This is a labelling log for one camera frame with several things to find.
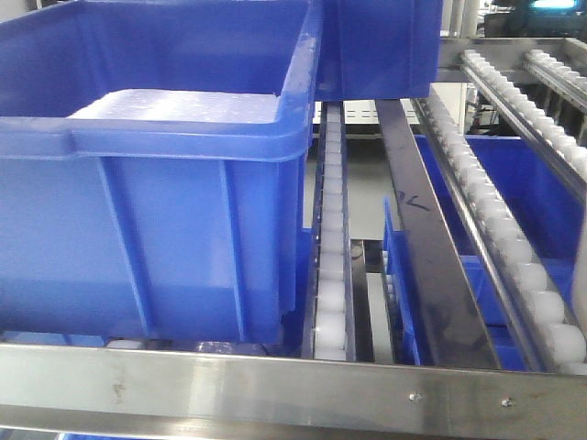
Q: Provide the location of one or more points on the white plastic bin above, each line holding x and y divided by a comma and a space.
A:
578, 292

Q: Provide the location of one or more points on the centre roller track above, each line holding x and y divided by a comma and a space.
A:
329, 325

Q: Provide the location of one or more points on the roller track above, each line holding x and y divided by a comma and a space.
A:
546, 333
558, 150
329, 325
562, 79

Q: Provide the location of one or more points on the large blue crate front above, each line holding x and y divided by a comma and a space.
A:
163, 228

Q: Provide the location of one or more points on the white foam sheet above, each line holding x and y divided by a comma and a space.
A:
185, 106

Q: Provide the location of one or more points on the blue crate rear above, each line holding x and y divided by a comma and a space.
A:
373, 50

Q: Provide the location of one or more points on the dark steel divider bar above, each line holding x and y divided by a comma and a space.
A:
455, 333

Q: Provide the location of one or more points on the blue crate lower right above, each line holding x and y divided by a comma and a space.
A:
549, 215

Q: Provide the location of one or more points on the far right roller track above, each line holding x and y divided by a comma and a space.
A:
558, 150

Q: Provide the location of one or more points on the steel front rail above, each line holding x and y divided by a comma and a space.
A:
175, 395

